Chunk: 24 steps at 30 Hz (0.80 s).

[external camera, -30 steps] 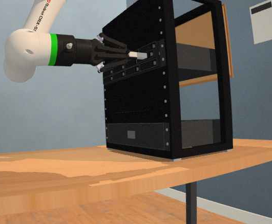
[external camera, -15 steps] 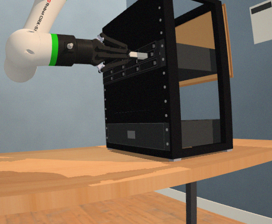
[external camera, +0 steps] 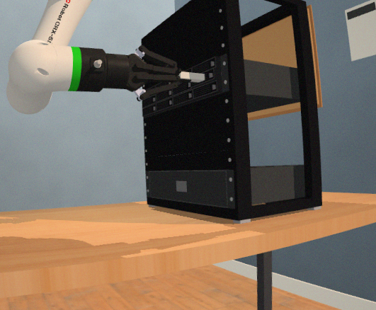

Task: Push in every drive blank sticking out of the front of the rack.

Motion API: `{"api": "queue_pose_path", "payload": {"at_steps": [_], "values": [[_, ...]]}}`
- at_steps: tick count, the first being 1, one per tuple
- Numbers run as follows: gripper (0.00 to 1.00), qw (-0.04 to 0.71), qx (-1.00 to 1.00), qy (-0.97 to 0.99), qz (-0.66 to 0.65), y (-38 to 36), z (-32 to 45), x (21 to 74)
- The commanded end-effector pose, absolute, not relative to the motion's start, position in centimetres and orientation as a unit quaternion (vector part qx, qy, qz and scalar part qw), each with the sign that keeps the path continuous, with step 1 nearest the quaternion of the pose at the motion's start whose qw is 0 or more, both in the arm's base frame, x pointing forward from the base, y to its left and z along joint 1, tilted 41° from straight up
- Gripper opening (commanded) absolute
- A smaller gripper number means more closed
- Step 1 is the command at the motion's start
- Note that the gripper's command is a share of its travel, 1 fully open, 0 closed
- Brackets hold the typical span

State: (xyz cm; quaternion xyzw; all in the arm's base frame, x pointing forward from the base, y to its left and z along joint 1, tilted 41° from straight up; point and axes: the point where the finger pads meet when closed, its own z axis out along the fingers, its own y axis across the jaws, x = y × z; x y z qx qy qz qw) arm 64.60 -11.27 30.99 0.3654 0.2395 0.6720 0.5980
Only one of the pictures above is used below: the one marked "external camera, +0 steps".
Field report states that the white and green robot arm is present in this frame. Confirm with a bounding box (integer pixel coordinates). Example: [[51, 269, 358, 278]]
[[6, 0, 107, 115]]

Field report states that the black server rack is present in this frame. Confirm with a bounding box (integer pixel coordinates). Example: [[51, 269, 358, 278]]
[[141, 0, 322, 224]]

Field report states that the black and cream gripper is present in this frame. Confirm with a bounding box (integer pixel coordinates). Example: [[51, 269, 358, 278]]
[[104, 45, 205, 101]]

